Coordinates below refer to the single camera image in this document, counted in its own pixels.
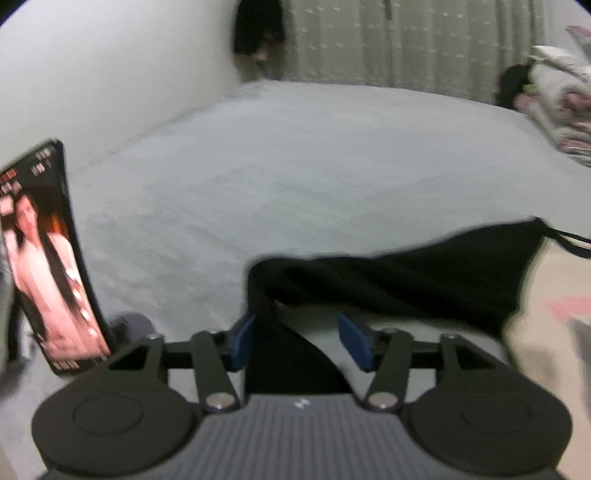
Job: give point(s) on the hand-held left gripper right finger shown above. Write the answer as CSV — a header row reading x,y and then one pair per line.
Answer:
x,y
358,344

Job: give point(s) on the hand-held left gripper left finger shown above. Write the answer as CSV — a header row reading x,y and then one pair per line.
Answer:
x,y
241,344

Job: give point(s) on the black pants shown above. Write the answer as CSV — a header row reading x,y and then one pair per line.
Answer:
x,y
415,281

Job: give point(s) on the black smartphone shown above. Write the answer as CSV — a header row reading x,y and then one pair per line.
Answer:
x,y
46,258

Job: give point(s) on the black cushion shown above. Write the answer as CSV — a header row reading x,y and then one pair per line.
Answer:
x,y
512,85

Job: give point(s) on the star-patterned grey curtain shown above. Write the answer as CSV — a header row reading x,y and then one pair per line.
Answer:
x,y
415,41

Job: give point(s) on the folded white pink quilt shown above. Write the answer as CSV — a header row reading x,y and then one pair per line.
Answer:
x,y
563,101

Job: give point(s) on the hanging black jacket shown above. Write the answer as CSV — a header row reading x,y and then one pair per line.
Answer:
x,y
256,25

